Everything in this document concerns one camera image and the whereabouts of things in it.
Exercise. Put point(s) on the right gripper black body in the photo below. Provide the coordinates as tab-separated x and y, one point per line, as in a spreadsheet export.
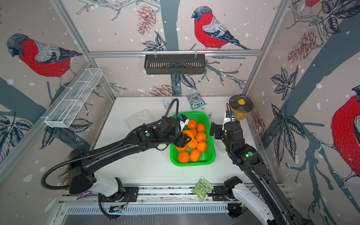
228	144

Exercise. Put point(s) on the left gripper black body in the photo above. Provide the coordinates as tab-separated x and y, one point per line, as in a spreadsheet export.
167	139

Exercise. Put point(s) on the green plastic perforated basket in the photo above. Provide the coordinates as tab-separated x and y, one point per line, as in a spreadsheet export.
206	158

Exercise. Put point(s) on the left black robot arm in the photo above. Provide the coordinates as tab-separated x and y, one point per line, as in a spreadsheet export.
82	167

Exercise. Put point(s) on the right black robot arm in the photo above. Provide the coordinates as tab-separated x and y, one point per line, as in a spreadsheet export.
271	207

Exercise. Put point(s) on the orange in basket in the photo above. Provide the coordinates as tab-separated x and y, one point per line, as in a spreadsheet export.
201	136
192	124
201	127
194	131

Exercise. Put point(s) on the small pink white cup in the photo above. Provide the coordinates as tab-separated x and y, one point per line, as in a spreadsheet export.
167	102

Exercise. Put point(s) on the yellow pot with lid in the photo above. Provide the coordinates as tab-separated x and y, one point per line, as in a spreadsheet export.
241	105

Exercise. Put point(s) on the Fox's candy bag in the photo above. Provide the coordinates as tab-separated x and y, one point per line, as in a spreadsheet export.
195	101

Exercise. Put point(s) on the green snack packet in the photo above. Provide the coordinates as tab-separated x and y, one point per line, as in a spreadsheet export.
202	188

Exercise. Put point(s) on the purple M&M's candy bag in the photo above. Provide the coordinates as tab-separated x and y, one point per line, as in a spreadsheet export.
83	194

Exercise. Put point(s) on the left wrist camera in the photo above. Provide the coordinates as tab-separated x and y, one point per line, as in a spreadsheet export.
183	119

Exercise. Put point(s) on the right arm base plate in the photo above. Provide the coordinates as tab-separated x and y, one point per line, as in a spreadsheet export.
218	194

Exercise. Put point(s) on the black hanging wire basket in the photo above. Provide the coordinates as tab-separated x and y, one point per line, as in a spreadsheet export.
175	64

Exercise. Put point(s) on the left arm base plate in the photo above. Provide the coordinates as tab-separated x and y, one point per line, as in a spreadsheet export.
128	194

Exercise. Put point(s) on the white wire mesh shelf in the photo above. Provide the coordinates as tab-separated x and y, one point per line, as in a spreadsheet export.
75	96

